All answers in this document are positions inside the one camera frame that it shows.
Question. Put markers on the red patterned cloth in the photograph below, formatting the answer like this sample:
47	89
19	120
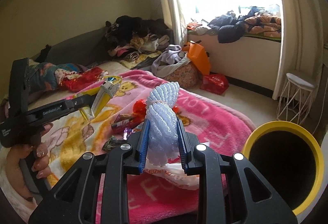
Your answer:
75	81

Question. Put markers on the floral fabric laundry basket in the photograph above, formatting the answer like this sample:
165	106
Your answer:
187	76

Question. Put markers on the white foam net bundle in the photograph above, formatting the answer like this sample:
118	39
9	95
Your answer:
163	138

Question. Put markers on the pile of clothes on bed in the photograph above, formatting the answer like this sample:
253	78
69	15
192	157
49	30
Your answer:
135	42

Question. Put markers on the orange patterned quilt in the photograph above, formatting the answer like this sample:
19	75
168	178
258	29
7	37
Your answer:
263	24

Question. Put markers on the left hand painted nails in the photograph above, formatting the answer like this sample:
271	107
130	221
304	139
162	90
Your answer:
39	164

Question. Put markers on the white wire frame stool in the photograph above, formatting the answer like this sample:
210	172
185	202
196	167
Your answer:
296	97

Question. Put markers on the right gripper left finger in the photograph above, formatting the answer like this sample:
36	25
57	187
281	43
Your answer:
139	142

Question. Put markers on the yellow white snack box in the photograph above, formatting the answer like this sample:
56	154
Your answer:
101	93

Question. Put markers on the floral teal pillow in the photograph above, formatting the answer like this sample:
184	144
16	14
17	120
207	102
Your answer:
42	76

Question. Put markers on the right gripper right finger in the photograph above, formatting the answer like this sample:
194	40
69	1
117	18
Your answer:
187	142

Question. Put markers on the pink bear fleece blanket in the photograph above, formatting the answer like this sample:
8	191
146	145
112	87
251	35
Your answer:
75	197

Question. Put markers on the red plastic bag trash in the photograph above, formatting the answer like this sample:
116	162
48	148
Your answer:
139	108

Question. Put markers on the red plastic shopping bag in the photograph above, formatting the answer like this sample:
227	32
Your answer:
214	83

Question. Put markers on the dark navy jacket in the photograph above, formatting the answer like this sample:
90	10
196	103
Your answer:
229	28

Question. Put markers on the yellow round trash bin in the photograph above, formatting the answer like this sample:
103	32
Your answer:
290	158

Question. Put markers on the cream window curtain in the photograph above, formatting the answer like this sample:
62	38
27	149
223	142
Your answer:
301	42

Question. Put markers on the grey lilac garment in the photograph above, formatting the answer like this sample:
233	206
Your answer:
169	61

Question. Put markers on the white printed plastic bag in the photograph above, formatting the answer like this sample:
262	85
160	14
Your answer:
174	174

